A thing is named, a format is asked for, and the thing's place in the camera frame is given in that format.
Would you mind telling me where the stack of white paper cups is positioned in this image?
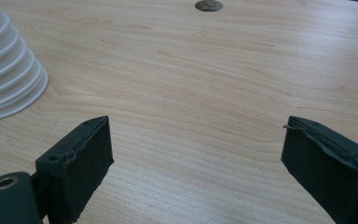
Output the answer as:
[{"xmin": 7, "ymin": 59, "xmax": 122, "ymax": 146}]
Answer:
[{"xmin": 0, "ymin": 0, "xmax": 49, "ymax": 122}]

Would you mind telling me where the round table cable grommet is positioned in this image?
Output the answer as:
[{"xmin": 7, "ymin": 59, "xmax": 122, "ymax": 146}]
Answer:
[{"xmin": 194, "ymin": 0, "xmax": 225, "ymax": 13}]

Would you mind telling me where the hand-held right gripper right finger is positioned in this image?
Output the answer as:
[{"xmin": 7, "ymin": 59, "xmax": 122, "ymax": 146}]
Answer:
[{"xmin": 281, "ymin": 115, "xmax": 358, "ymax": 224}]

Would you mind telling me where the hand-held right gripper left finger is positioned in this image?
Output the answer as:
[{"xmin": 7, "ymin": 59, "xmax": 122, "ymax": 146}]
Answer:
[{"xmin": 34, "ymin": 115, "xmax": 115, "ymax": 224}]

